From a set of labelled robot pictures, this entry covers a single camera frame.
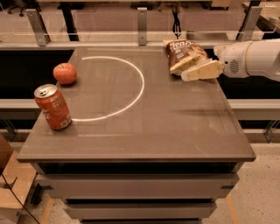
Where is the grey drawer cabinet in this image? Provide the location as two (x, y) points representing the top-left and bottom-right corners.
(18, 47), (255, 224)

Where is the black hanging cable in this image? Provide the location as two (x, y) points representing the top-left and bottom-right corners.
(171, 8), (182, 40)

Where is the red apple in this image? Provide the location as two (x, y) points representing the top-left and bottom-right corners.
(52, 63), (77, 85)

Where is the middle metal rail bracket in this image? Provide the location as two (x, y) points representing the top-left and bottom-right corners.
(137, 7), (147, 46)

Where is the right metal rail bracket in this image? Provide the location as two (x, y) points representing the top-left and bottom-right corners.
(236, 6), (262, 42)

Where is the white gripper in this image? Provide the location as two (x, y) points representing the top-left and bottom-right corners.
(169, 41), (252, 81)

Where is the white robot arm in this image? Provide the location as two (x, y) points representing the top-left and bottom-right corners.
(164, 39), (280, 81)

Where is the cardboard box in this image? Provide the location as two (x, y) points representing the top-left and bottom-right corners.
(0, 136), (36, 224)

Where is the black floor cable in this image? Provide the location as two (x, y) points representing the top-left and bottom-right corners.
(0, 171), (40, 224)

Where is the left metal rail bracket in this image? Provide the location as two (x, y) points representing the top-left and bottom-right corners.
(25, 9), (51, 46)

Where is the metal rail bracket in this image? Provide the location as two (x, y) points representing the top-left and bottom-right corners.
(236, 6), (262, 42)
(137, 7), (147, 46)
(25, 9), (51, 46)

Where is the black table leg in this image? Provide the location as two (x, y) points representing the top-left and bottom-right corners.
(59, 2), (79, 41)

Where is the orange soda can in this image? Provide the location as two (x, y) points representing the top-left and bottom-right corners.
(34, 84), (72, 130)

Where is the brown chip bag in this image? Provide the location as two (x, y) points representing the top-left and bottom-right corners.
(164, 39), (211, 75)

